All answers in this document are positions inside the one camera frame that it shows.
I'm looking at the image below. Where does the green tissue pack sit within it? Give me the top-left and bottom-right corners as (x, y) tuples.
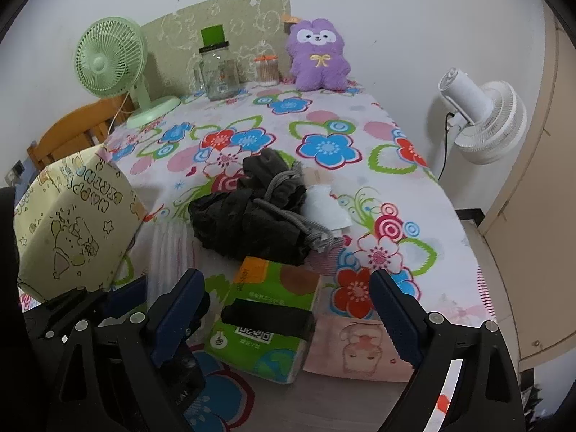
(205, 256), (320, 384)

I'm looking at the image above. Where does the pink wet wipes pack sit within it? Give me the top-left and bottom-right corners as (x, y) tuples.
(303, 315), (413, 382)

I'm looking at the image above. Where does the black plastic bag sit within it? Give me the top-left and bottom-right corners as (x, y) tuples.
(188, 189), (310, 266)

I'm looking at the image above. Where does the grey drawstring pouch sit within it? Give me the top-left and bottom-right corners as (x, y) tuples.
(237, 147), (343, 255)

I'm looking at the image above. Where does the white tissue roll pack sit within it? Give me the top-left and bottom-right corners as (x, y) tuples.
(301, 167), (352, 235)

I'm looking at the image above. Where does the yellow cartoon storage box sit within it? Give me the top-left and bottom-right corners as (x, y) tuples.
(15, 144), (147, 302)

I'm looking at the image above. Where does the wooden bed headboard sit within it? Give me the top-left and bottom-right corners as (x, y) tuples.
(27, 94), (134, 172)

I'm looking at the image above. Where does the floral tablecloth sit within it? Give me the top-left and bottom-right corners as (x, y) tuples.
(17, 78), (496, 432)

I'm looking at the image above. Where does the green desk fan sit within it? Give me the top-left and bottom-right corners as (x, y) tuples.
(73, 17), (181, 129)

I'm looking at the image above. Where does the white standing fan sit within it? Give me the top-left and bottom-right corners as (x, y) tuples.
(438, 67), (527, 165)

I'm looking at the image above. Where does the glass mason jar mug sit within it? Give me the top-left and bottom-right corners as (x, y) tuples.
(198, 41), (240, 102)

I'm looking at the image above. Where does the green cup on jar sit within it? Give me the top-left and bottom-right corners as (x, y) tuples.
(200, 24), (225, 47)

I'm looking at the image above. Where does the toothpick jar orange lid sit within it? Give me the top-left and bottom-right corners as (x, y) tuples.
(254, 56), (280, 87)

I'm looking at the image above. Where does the green patterned board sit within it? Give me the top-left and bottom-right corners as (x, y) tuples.
(141, 0), (291, 99)

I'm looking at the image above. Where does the purple plush bunny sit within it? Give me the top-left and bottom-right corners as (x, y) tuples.
(286, 19), (351, 92)

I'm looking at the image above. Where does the wall power outlet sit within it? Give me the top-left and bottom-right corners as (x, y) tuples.
(5, 161), (24, 186)

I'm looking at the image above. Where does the white fan cable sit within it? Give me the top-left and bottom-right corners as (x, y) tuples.
(106, 91), (132, 143)

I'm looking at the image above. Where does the black fan cable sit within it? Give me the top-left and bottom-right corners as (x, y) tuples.
(434, 110), (457, 181)

